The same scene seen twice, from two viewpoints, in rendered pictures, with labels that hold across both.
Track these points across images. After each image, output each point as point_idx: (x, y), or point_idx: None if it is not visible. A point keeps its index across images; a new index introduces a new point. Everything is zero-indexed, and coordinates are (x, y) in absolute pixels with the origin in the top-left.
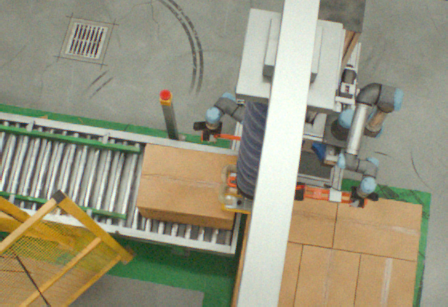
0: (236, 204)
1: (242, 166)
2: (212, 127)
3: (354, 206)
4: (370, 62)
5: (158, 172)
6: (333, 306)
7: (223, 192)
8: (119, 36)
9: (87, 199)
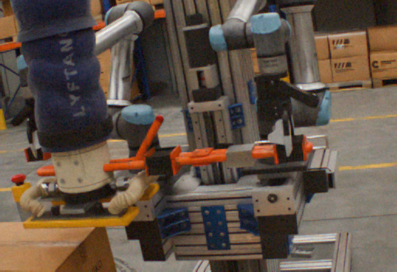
0: (51, 215)
1: None
2: (27, 87)
3: (280, 142)
4: (376, 268)
5: None
6: None
7: (30, 191)
8: None
9: None
